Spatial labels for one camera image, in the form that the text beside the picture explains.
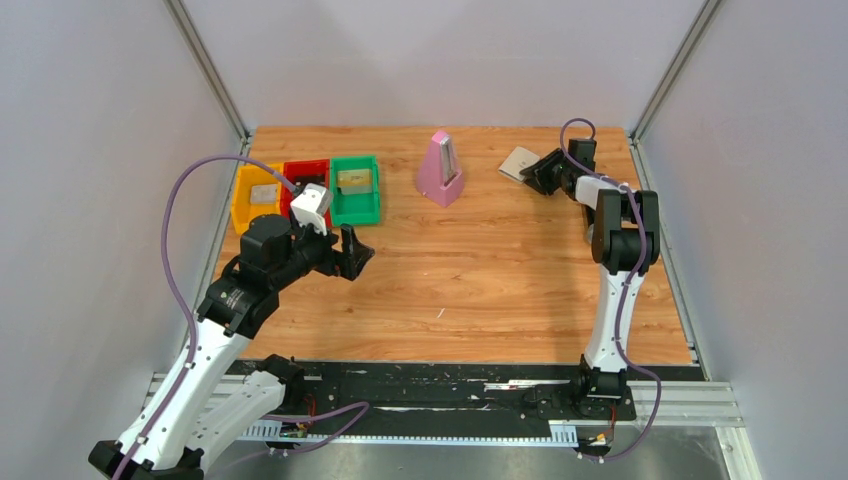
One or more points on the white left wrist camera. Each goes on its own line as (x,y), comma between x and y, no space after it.
(309,207)

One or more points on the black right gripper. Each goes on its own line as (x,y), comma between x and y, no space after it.
(540,174)

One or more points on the silver card stack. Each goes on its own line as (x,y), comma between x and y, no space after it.
(264,194)

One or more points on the yellow plastic bin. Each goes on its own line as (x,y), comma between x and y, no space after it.
(242,213)

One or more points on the gold card stack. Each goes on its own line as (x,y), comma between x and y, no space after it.
(355,181)

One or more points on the red plastic bin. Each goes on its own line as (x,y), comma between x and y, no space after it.
(301,173)

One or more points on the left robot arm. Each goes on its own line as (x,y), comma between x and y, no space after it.
(175,437)

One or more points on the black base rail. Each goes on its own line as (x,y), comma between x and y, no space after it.
(490,403)

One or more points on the green plastic bin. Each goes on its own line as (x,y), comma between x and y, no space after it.
(355,210)

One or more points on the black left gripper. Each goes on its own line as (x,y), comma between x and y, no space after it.
(350,261)

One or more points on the pink metronome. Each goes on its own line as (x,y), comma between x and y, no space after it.
(440,177)

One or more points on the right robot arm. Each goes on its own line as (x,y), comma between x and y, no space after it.
(625,243)

